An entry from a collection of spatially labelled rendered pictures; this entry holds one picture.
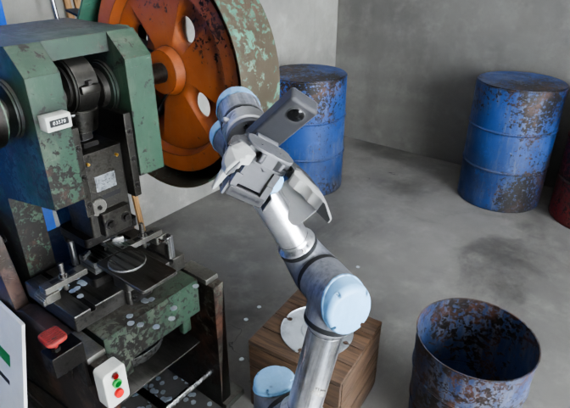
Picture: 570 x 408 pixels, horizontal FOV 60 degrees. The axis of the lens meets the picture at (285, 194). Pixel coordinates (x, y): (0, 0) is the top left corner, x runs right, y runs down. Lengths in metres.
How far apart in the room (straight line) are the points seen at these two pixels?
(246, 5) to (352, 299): 0.92
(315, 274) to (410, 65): 3.56
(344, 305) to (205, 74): 0.94
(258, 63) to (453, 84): 3.04
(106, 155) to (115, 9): 0.58
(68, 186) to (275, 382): 0.79
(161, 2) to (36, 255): 0.96
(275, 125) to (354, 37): 4.09
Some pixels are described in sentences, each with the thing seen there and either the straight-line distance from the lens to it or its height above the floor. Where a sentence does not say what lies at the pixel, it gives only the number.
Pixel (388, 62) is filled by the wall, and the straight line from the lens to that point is 4.63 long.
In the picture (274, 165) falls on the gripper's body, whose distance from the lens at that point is 0.66.
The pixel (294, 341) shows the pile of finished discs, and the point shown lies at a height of 0.35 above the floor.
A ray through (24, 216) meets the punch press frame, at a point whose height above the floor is 0.92.
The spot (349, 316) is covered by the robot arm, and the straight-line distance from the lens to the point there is 1.11.
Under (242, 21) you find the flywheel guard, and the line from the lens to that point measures 1.54.
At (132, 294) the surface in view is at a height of 0.69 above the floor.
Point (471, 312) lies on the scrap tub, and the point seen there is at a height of 0.42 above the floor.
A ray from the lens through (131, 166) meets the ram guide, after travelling 1.65.
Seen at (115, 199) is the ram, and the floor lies 0.99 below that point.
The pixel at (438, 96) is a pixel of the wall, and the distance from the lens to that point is 4.49.
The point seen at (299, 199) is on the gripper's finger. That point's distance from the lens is 0.66.
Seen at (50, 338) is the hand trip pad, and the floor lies 0.76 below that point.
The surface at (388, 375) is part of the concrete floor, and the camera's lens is 2.42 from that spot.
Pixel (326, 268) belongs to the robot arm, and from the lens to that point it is 1.13.
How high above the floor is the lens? 1.74
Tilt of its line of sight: 27 degrees down
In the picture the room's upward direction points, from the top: straight up
